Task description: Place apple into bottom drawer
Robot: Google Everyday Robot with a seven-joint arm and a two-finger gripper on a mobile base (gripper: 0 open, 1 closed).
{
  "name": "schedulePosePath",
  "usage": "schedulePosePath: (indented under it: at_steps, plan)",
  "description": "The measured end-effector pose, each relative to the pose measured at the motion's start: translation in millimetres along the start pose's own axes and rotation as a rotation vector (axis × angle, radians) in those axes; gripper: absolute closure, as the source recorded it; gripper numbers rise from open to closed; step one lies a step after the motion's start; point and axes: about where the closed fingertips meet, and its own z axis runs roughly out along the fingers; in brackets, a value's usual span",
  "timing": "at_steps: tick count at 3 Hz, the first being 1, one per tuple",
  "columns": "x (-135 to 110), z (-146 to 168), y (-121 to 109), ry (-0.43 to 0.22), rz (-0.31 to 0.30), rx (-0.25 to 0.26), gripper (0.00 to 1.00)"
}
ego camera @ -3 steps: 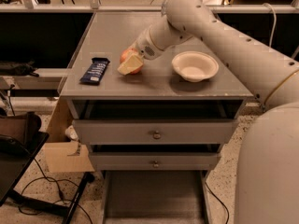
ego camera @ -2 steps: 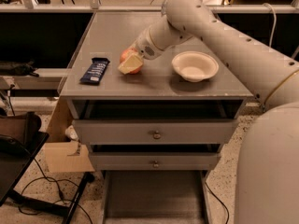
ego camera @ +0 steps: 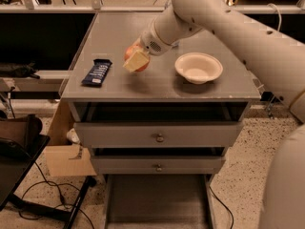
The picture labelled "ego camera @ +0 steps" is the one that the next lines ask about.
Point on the blue snack bar packet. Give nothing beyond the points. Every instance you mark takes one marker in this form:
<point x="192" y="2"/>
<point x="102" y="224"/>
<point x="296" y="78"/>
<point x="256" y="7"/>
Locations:
<point x="98" y="72"/>

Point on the grey middle drawer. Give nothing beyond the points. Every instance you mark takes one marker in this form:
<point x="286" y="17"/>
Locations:
<point x="157" y="161"/>

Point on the grey top drawer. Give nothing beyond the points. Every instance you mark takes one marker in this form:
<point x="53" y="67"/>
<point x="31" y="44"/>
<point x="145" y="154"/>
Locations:
<point x="160" y="125"/>

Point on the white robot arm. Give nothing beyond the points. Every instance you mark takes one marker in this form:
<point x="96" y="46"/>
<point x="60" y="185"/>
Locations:
<point x="276" y="59"/>

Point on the black folding stand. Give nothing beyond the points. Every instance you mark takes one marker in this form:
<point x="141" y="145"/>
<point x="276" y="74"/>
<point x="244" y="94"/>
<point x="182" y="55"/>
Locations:
<point x="15" y="162"/>

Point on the cardboard box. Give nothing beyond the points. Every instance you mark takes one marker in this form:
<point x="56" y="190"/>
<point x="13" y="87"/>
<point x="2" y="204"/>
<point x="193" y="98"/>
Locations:
<point x="64" y="157"/>

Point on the brown bag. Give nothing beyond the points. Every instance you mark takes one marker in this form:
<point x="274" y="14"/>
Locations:
<point x="22" y="130"/>

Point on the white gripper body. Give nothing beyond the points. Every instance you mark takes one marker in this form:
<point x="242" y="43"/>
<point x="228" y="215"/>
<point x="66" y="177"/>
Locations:
<point x="151" y="43"/>

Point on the grey drawer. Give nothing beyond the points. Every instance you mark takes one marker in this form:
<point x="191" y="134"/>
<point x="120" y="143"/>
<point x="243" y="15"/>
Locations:
<point x="157" y="161"/>
<point x="158" y="202"/>
<point x="160" y="125"/>

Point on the grey bottom drawer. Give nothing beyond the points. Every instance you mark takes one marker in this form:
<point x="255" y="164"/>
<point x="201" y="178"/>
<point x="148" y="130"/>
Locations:
<point x="158" y="202"/>

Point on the grey drawer cabinet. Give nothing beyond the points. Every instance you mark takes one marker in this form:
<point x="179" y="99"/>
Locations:
<point x="111" y="34"/>

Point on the white paper bowl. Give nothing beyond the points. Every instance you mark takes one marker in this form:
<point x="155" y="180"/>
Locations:
<point x="198" y="68"/>

